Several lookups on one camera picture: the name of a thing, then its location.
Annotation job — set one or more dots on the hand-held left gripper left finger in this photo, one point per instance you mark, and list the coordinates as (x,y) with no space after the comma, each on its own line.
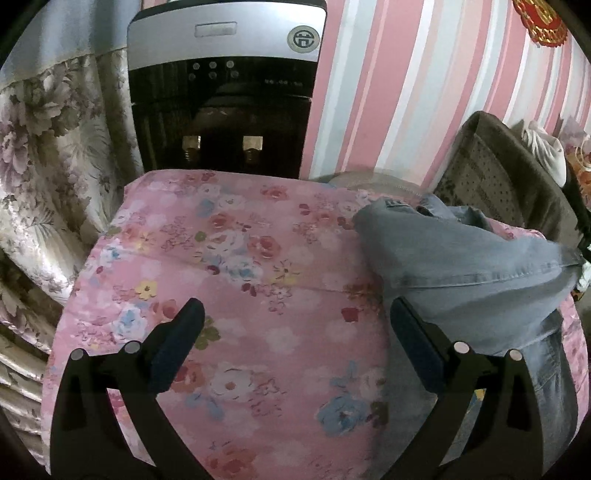
(178,341)

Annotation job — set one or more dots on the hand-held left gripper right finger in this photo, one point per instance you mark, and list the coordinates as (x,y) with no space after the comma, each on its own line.
(418,344)

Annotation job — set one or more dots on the grey denim jacket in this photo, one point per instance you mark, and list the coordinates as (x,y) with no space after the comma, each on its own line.
(461,267)

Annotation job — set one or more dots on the pink floral bedsheet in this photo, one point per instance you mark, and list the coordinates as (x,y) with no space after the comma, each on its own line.
(254,277)

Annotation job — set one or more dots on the brown covered sofa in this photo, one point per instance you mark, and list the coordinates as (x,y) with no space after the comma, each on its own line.
(503,175)

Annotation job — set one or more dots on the floral curtain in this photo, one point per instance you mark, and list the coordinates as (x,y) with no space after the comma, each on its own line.
(60,161)

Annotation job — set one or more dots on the white cloth bag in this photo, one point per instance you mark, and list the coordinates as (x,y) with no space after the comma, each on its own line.
(547,150)

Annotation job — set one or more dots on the printed gift bag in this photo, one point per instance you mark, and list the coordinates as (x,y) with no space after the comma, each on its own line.
(581,170)

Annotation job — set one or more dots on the silver black water dispenser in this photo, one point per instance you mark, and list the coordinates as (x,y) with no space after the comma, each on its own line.
(221,92)

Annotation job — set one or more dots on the red gold wall ornament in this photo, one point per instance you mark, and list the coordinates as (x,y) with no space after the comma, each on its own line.
(540,21)

